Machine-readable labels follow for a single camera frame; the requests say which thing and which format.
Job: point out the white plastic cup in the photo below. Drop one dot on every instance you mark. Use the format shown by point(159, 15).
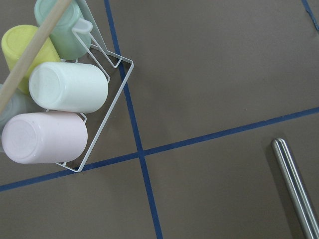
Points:
point(70, 87)

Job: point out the pink plastic cup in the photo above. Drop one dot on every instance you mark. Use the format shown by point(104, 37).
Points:
point(46, 137)

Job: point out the green plastic cup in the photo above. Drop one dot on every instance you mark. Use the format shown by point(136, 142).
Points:
point(65, 42)

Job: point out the white wire cup rack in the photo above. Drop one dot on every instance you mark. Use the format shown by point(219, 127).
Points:
point(87, 25)

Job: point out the wooden rack handle rod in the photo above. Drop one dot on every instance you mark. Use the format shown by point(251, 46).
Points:
point(24, 62)

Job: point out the grey plastic cup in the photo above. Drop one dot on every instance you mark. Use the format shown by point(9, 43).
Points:
point(19, 103)

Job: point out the steel muddler black tip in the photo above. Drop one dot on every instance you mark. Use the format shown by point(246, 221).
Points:
point(297, 190)

